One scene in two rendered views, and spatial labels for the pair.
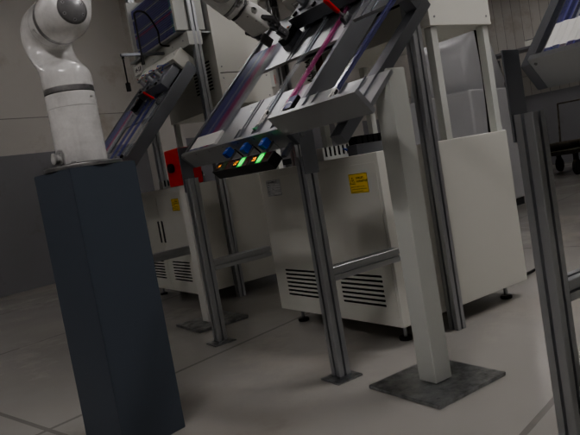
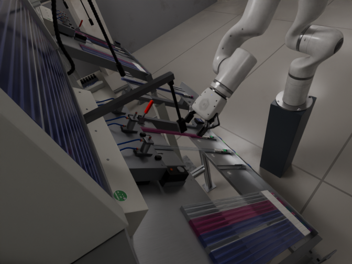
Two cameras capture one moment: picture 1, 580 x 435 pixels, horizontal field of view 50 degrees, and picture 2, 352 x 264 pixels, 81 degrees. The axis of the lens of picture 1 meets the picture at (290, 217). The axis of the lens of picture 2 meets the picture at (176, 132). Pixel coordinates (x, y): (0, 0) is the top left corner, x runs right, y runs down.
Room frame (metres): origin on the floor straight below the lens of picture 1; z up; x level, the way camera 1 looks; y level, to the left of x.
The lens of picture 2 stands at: (2.53, 0.03, 1.60)
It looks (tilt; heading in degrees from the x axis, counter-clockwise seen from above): 47 degrees down; 196
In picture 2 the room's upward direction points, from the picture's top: 17 degrees counter-clockwise
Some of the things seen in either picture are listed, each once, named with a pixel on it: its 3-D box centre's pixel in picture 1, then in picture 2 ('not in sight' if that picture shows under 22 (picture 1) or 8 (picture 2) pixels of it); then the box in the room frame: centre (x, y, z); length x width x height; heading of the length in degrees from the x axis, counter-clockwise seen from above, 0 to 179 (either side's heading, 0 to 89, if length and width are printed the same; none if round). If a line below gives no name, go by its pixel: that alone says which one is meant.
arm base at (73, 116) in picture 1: (77, 131); (297, 87); (1.56, 0.49, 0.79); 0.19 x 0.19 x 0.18
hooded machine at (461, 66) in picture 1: (464, 125); not in sight; (5.12, -1.55, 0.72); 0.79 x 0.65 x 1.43; 137
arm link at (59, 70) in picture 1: (55, 49); (314, 53); (1.58, 0.51, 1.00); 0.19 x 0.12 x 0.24; 41
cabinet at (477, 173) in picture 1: (388, 231); not in sight; (2.37, -0.37, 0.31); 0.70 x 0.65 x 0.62; 34
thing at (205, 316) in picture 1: (196, 236); not in sight; (2.71, 0.42, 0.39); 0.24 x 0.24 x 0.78; 34
